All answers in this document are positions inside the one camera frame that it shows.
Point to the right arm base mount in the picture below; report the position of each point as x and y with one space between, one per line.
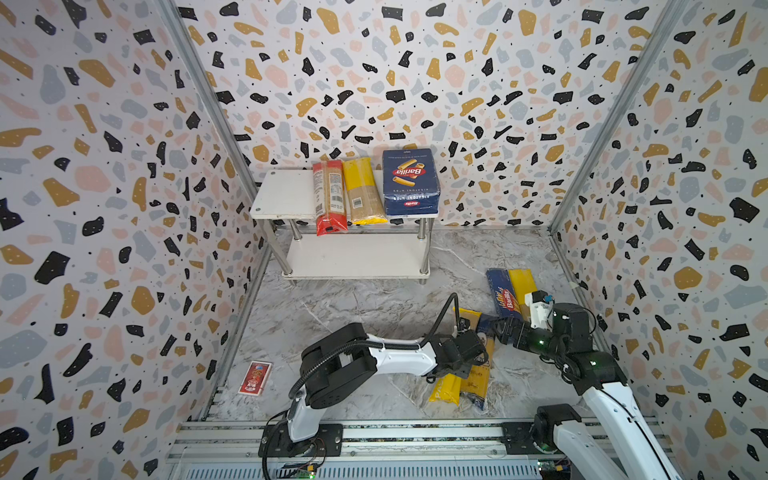
536 435

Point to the red spaghetti bag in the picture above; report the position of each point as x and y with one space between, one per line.
330 207

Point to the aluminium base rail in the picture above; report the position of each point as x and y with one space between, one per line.
399 449

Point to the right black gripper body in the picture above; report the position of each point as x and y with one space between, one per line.
510 330

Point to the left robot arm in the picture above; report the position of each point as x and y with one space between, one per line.
336 366

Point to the blue-top clear spaghetti bag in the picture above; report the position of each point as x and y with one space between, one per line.
475 387

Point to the blue Barilla pasta box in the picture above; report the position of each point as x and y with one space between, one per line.
410 183

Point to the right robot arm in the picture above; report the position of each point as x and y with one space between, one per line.
562 334

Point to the red card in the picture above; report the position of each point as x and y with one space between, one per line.
256 376

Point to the blue Barilla spaghetti box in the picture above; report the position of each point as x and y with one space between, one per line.
503 293

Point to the yellow Pastatime spaghetti bag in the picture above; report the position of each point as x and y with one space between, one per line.
448 389

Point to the yellow-top spaghetti bag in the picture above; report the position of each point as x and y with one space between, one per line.
364 202

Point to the white two-tier shelf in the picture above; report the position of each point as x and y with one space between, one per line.
284 209

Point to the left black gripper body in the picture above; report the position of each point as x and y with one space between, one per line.
458 368

